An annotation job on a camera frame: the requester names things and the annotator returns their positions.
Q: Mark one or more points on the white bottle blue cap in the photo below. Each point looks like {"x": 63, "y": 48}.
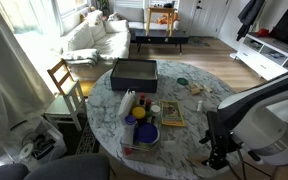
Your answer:
{"x": 128, "y": 133}

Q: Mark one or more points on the patterned floor mat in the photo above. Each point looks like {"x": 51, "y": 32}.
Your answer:
{"x": 87, "y": 143}

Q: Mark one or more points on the green house plant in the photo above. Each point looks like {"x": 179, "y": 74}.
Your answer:
{"x": 103, "y": 5}

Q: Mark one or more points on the wooden slat chair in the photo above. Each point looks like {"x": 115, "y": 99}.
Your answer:
{"x": 56, "y": 65}

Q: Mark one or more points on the white door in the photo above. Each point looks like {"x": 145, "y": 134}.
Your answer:
{"x": 210, "y": 16}

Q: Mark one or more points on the white tape roll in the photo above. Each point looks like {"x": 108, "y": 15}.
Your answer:
{"x": 26, "y": 151}

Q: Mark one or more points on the orange plush toy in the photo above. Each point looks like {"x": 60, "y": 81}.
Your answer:
{"x": 165, "y": 19}

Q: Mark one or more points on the blue grey upholstered chair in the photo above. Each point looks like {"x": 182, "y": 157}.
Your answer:
{"x": 67, "y": 168}

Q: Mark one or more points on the clear floor storage bin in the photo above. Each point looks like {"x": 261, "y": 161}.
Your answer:
{"x": 59, "y": 146}

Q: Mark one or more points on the large bright window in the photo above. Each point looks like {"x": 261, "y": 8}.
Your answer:
{"x": 34, "y": 13}

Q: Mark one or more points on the small wooden block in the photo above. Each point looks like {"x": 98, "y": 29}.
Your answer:
{"x": 192, "y": 85}
{"x": 208, "y": 89}
{"x": 201, "y": 86}
{"x": 195, "y": 91}

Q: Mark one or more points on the dark coffee table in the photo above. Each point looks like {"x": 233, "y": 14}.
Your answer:
{"x": 160, "y": 35}

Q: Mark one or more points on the yellow lid dark bottle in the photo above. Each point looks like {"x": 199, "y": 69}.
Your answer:
{"x": 139, "y": 112}

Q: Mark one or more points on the yellow wooden side table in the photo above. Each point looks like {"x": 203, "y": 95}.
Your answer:
{"x": 160, "y": 10}

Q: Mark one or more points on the small dark door rug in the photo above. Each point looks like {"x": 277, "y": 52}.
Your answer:
{"x": 199, "y": 41}

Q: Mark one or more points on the light sheer curtain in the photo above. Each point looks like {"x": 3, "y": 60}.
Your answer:
{"x": 7, "y": 83}

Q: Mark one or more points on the white TV stand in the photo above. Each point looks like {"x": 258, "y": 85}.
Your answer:
{"x": 250, "y": 55}

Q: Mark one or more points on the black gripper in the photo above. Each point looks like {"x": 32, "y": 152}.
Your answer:
{"x": 222, "y": 146}

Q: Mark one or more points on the red cap slim bottle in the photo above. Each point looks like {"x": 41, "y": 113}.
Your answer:
{"x": 142, "y": 97}

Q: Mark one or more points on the blue lid green can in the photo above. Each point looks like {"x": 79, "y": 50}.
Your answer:
{"x": 147, "y": 133}

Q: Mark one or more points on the crumpled grey white blanket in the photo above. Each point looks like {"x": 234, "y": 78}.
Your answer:
{"x": 80, "y": 55}

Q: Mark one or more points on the round green lid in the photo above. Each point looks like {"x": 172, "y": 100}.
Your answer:
{"x": 182, "y": 81}

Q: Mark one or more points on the yellow green picture book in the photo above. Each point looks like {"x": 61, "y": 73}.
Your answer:
{"x": 171, "y": 113}

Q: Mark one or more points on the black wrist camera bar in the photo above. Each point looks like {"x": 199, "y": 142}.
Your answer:
{"x": 213, "y": 123}

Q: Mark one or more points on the white sofa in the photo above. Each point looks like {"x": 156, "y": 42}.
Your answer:
{"x": 110, "y": 46}

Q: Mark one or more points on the white plastic bottle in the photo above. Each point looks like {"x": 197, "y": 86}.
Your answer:
{"x": 155, "y": 110}

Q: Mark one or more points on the clear plastic organizer bin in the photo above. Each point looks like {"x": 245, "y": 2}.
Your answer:
{"x": 140, "y": 154}

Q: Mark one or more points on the floral cushion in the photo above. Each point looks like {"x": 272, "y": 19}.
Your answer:
{"x": 115, "y": 16}

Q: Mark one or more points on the small red item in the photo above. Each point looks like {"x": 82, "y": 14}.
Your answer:
{"x": 263, "y": 32}

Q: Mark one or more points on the red cap green bottle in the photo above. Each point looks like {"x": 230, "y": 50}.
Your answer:
{"x": 148, "y": 101}

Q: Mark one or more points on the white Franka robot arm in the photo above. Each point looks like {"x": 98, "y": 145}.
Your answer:
{"x": 267, "y": 133}

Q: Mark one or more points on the white wooden chair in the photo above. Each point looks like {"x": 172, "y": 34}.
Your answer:
{"x": 60, "y": 105}

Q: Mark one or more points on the dark hanging jacket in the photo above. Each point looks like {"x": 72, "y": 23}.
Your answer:
{"x": 250, "y": 13}

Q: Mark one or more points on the navy cardboard box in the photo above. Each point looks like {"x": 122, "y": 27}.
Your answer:
{"x": 134, "y": 86}

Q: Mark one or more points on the light grey loveseat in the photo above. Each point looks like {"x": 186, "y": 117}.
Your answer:
{"x": 130, "y": 15}

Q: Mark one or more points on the small white tube bottle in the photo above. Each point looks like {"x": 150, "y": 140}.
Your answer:
{"x": 200, "y": 106}

